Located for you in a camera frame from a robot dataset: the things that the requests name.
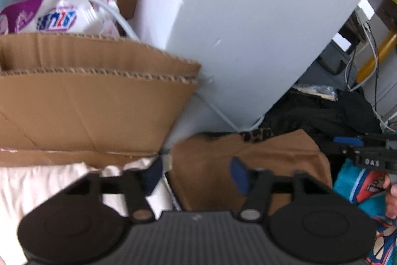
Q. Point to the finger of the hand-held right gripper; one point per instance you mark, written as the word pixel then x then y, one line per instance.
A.
pixel 349 140

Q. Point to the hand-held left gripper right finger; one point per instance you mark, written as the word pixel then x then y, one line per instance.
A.
pixel 240 175

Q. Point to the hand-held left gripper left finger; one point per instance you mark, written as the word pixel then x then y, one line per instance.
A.
pixel 152 173

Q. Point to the brown printed t-shirt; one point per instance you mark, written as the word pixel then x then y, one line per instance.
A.
pixel 217 165

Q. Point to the black clothes pile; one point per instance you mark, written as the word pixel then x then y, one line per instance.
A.
pixel 325 116

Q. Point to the person's right hand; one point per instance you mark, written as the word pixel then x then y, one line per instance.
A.
pixel 391 199

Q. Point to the teal printed blanket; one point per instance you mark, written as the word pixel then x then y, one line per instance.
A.
pixel 350 184

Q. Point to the leopard print cloth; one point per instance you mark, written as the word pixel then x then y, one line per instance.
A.
pixel 257 134

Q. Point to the clear plastic packet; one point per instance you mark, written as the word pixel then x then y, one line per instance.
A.
pixel 316 91

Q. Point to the gold table leg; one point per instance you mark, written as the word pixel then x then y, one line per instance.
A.
pixel 377 57

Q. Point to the flattened cardboard box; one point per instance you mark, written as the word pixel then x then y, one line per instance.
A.
pixel 93 103

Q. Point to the cream bear print bed sheet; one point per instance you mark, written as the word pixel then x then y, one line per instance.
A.
pixel 46 187

